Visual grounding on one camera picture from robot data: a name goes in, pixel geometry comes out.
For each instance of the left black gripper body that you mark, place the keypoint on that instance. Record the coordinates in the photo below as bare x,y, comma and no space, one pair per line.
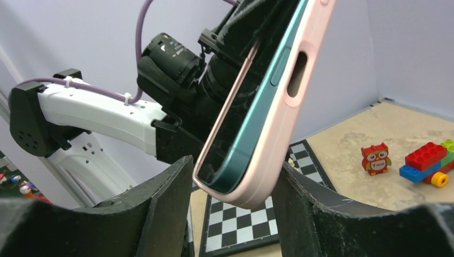
231,42

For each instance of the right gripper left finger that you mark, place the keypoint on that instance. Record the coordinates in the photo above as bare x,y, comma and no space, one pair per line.
147,220

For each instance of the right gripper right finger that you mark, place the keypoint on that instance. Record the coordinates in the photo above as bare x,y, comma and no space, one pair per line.
313,220

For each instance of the pink phone case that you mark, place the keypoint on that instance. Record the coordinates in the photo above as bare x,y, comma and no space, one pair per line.
283,117

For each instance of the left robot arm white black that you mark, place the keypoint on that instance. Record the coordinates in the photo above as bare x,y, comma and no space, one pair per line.
188,91

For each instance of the black white chessboard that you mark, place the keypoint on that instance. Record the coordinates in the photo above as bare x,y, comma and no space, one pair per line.
219,229

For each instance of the red owl toy block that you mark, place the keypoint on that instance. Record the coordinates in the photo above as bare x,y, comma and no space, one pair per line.
376,159

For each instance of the colourful toy brick car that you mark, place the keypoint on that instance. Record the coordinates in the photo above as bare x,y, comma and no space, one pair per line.
429,163

